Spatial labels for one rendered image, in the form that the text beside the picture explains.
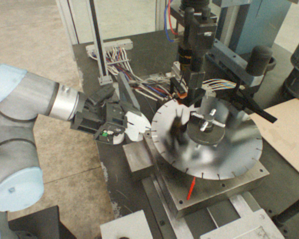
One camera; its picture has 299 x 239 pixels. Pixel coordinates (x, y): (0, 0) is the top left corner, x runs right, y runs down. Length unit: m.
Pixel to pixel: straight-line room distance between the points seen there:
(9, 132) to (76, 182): 1.25
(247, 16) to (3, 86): 1.04
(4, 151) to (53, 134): 1.61
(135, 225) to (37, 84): 0.38
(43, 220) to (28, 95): 0.46
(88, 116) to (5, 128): 0.16
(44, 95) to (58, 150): 1.47
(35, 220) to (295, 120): 1.10
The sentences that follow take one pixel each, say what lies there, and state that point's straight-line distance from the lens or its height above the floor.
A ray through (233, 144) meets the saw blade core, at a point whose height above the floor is 0.95.
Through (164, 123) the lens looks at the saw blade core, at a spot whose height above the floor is 0.95.
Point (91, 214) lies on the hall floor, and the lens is 1.56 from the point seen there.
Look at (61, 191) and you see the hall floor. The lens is 1.69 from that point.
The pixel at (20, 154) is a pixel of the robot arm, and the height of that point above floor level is 1.12.
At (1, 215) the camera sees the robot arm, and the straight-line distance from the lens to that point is 0.63.
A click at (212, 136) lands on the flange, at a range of 0.63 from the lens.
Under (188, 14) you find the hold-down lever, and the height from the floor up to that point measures 1.27.
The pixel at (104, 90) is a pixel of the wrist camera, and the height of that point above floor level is 1.10.
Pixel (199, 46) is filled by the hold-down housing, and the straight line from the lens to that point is 0.51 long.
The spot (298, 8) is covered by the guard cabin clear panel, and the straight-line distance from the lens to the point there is 1.75.
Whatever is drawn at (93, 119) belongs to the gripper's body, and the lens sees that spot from 0.48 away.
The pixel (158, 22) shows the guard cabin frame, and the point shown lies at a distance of 1.74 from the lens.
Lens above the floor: 1.43
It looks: 47 degrees down
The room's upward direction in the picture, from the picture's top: straight up
